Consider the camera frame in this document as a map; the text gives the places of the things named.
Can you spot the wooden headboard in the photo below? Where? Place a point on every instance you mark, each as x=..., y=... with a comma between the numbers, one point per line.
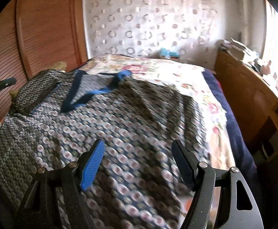
x=35, y=35

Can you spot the navy circle patterned garment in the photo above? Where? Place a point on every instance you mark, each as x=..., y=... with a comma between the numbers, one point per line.
x=57, y=116

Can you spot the blue tissue box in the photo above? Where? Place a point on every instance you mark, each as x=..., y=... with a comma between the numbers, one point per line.
x=167, y=54

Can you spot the long wooden cabinet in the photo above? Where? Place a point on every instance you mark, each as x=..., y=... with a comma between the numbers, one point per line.
x=254, y=104

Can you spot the stack of papers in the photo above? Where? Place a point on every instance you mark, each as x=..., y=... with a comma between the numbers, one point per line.
x=238, y=50

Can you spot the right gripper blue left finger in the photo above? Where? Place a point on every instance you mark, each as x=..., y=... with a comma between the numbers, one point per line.
x=89, y=164

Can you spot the circle patterned curtain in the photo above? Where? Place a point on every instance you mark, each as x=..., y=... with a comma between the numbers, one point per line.
x=190, y=29

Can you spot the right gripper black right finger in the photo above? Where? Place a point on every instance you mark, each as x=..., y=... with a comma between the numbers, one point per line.
x=186, y=163

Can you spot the pink figurine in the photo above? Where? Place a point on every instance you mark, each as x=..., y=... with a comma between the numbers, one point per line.
x=266, y=69

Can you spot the floral bed quilt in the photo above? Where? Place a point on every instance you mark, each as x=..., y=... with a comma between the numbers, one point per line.
x=212, y=133

